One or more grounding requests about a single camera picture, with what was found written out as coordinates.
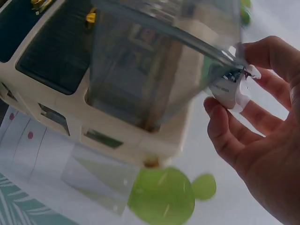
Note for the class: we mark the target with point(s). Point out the cream compartment organizer box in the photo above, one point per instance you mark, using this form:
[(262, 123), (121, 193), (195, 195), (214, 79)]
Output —
[(54, 58)]

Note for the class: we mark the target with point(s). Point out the clear plastic bag white label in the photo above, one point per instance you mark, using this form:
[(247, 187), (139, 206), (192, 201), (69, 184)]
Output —
[(152, 58)]

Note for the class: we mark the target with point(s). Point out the flat clear plastic bag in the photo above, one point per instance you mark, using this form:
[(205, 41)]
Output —
[(98, 178)]

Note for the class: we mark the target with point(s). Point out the person's right hand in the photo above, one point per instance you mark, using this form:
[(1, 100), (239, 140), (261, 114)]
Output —
[(269, 164)]

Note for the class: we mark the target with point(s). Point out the small yellow clip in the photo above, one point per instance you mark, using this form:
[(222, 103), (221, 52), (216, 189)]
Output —
[(90, 18)]

